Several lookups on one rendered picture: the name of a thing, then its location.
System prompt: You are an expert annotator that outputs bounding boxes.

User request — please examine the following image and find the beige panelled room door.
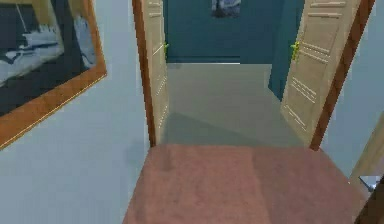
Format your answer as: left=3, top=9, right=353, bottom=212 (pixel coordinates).
left=141, top=0, right=170, bottom=146
left=279, top=0, right=363, bottom=148

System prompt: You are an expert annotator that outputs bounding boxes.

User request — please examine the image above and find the small dark wall picture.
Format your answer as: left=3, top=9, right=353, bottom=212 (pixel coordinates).
left=211, top=0, right=242, bottom=19

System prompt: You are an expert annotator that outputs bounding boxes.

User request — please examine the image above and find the wooden framed wall picture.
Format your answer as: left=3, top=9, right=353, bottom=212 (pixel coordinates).
left=0, top=0, right=108, bottom=150

